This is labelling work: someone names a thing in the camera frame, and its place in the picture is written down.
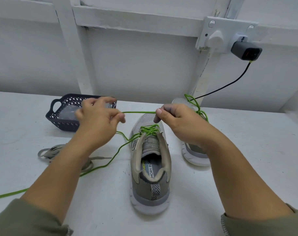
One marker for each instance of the person's right forearm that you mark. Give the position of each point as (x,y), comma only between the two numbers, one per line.
(252,194)

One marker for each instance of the white wall socket plate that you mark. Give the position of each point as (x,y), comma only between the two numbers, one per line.
(227,27)

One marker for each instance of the dark plastic lattice basket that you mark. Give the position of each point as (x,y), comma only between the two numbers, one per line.
(58,123)

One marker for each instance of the person's left forearm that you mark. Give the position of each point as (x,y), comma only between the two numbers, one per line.
(36,199)

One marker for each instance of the white plug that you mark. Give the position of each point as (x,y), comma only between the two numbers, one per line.
(216,40)

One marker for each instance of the green shoelace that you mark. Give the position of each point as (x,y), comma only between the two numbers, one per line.
(195,104)
(105,162)

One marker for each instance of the gray sneaker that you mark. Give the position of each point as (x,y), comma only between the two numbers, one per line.
(194,154)
(150,191)

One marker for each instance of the gray charger adapter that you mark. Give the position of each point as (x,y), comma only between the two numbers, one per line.
(246,50)

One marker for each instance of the person's left hand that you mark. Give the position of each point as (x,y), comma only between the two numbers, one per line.
(97,125)

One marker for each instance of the person's right hand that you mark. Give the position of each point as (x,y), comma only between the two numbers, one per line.
(186,124)

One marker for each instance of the clear plastic bag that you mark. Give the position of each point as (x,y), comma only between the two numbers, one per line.
(68,113)

